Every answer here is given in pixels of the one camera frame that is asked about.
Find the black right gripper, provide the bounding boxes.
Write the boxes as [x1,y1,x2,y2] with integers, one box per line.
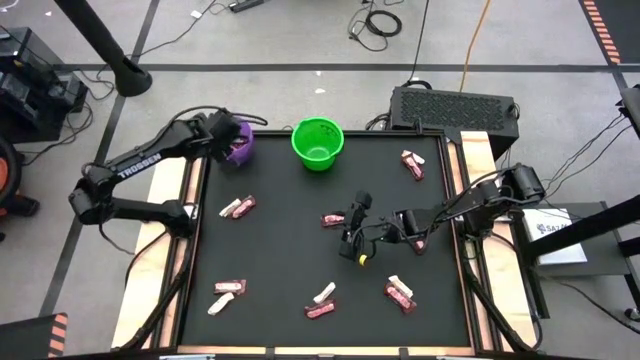
[339,191,399,262]

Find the purple halloween bucket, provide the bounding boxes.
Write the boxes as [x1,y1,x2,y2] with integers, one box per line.
[223,119,256,169]

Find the candy bag far left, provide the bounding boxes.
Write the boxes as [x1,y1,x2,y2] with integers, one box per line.
[218,198,243,219]

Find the green halloween bucket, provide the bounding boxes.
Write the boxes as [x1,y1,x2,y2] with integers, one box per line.
[291,116,346,173]

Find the wooden table side board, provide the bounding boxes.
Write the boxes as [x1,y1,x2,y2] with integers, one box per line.
[446,130,539,351]
[110,157,204,350]

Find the black pole stand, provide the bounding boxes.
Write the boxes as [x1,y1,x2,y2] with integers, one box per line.
[53,0,154,99]

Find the black power strip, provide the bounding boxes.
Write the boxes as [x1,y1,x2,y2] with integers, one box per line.
[228,0,265,14]

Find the black computer case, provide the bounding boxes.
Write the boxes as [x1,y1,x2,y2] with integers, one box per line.
[388,86,520,161]

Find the black equipment cart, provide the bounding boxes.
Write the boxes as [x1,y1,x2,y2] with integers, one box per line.
[0,25,91,145]

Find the white labelled box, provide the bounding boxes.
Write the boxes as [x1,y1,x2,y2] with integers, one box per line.
[522,207,590,266]

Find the orange black machine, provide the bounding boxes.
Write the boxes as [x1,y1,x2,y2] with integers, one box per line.
[0,134,41,224]

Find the black stand beam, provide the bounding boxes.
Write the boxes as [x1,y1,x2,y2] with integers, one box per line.
[519,193,640,281]

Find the black orange striped mat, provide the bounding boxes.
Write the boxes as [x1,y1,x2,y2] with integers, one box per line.
[0,312,70,360]
[579,0,640,66]

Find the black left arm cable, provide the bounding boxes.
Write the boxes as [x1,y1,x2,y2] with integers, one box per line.
[167,103,270,131]

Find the black cable conduit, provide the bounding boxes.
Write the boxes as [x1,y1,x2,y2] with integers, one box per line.
[119,234,196,351]
[462,239,544,351]

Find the coiled black cable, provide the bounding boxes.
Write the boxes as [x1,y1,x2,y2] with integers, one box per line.
[348,0,404,53]

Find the thin black cable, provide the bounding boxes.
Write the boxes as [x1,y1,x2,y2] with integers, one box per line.
[402,0,432,89]

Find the orange yellow cable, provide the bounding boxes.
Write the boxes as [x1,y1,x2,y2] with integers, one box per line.
[458,0,494,94]

